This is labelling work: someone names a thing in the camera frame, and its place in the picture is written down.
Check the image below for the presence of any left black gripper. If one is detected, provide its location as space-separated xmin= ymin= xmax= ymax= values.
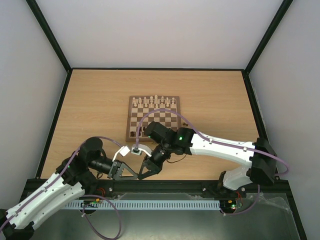
xmin=89 ymin=155 xmax=139 ymax=180

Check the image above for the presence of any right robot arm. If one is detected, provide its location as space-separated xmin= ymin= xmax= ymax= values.
xmin=131 ymin=121 xmax=277 ymax=196

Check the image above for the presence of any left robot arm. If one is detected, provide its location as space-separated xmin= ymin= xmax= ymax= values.
xmin=0 ymin=136 xmax=137 ymax=240

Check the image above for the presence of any wooden chess board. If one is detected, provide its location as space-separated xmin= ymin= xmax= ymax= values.
xmin=125 ymin=95 xmax=182 ymax=142

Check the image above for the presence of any white king piece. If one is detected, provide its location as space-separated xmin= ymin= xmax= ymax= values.
xmin=154 ymin=95 xmax=159 ymax=104

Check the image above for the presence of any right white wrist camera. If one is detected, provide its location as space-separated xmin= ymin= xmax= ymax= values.
xmin=131 ymin=143 xmax=152 ymax=157

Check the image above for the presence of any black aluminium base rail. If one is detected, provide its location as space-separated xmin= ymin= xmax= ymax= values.
xmin=24 ymin=179 xmax=288 ymax=198

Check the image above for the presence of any grey slotted cable duct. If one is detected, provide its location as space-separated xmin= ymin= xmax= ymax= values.
xmin=63 ymin=198 xmax=221 ymax=211

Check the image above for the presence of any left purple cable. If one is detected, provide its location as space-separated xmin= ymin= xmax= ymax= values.
xmin=0 ymin=136 xmax=123 ymax=238

